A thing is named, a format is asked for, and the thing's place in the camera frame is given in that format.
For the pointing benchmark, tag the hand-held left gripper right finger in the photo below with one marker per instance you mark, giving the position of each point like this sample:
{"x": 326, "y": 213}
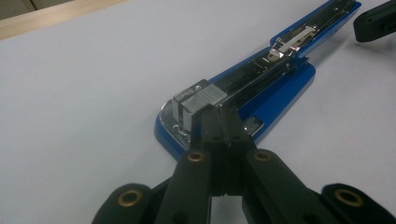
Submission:
{"x": 235, "y": 140}

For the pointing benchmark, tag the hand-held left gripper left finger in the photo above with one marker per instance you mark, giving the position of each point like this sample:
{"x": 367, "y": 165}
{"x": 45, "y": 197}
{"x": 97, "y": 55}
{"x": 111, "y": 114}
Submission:
{"x": 211, "y": 130}

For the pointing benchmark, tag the blue stapler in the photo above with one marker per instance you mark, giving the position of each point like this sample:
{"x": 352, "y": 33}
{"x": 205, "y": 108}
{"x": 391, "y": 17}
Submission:
{"x": 274, "y": 96}

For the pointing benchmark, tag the white table cover sheet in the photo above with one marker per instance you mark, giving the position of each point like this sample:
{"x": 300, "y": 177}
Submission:
{"x": 77, "y": 124}

